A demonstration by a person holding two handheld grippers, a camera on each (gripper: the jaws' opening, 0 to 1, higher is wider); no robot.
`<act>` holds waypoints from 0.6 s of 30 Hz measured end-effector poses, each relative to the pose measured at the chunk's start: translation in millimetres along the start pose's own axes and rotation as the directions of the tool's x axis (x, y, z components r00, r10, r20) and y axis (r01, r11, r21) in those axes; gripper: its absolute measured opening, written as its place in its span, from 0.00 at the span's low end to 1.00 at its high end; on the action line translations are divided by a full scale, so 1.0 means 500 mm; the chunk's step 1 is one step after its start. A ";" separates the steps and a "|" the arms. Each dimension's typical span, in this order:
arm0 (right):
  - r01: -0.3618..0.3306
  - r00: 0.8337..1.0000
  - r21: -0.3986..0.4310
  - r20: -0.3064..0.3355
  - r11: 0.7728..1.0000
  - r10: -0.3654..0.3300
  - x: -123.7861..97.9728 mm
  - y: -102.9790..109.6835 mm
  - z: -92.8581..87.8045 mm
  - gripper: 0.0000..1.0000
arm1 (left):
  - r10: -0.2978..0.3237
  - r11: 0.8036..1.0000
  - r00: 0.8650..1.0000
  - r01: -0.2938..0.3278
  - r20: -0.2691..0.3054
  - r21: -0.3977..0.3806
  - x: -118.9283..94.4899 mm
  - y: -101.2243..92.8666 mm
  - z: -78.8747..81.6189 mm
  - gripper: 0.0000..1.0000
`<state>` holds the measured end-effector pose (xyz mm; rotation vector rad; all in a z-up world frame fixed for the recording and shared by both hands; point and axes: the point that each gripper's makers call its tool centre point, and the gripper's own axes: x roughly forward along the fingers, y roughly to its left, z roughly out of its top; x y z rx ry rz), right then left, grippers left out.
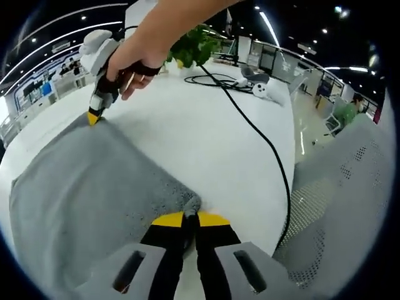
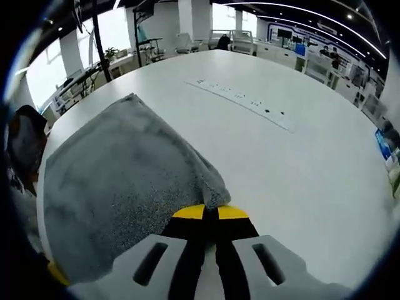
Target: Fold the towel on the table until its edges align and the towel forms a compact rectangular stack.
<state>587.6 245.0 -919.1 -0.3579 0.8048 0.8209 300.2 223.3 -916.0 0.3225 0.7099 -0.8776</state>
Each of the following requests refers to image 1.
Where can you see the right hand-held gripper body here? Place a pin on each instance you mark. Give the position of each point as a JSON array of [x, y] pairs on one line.
[[95, 50]]

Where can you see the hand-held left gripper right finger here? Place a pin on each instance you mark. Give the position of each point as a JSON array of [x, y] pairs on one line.
[[243, 272]]

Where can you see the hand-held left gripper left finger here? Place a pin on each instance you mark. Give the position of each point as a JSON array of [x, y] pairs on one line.
[[131, 272]]

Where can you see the grey towel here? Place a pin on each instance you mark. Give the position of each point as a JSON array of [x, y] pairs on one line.
[[87, 187]]

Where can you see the person's right hand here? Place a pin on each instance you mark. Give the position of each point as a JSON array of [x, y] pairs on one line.
[[134, 62]]

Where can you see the potted green plant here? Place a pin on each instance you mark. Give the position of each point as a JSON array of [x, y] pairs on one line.
[[193, 47]]

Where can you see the white table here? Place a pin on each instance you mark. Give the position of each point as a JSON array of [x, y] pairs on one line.
[[193, 140]]

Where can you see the grey mesh office chair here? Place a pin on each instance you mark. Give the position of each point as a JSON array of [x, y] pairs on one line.
[[343, 193]]

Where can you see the white plug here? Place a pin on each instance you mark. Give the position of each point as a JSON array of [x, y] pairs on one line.
[[240, 82]]

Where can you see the grey rounded object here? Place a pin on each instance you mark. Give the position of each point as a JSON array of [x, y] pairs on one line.
[[254, 75]]

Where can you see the white controller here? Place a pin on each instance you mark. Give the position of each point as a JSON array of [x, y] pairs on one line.
[[261, 90]]

